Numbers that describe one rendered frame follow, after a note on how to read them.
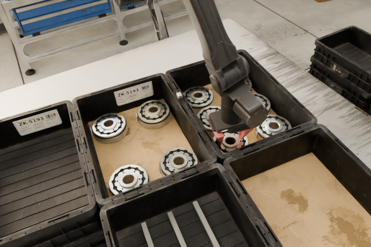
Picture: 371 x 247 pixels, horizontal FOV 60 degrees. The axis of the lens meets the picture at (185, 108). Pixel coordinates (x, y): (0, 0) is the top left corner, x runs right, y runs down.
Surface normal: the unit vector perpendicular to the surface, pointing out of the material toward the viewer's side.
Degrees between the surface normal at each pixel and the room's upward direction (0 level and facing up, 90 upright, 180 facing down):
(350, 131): 0
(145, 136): 0
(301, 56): 0
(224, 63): 75
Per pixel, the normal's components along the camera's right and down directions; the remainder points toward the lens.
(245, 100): -0.23, -0.55
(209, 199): -0.05, -0.73
